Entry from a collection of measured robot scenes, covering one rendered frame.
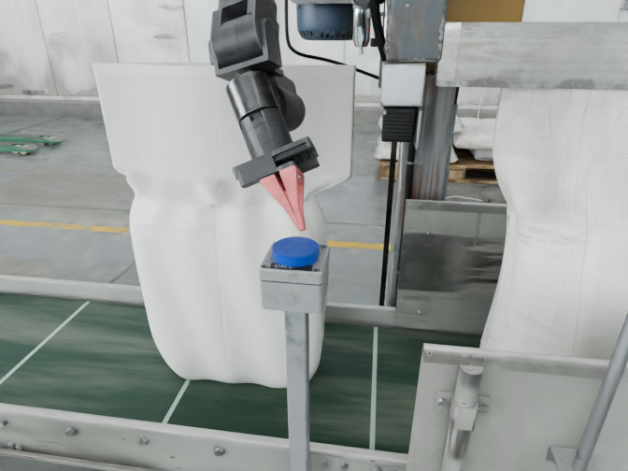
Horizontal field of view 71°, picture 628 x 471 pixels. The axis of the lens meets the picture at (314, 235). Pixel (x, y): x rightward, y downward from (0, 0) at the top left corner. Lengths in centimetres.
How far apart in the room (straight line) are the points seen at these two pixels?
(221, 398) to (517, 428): 60
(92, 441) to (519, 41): 107
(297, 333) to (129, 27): 618
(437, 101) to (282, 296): 72
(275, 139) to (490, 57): 39
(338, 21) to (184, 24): 532
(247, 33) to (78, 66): 654
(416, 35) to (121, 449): 93
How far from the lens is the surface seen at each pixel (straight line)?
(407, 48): 61
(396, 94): 61
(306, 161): 57
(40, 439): 116
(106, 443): 107
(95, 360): 122
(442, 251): 112
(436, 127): 114
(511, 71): 80
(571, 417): 71
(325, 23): 104
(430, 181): 117
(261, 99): 56
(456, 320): 123
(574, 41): 82
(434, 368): 63
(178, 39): 634
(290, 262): 54
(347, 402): 101
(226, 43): 60
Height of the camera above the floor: 110
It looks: 25 degrees down
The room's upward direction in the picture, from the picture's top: straight up
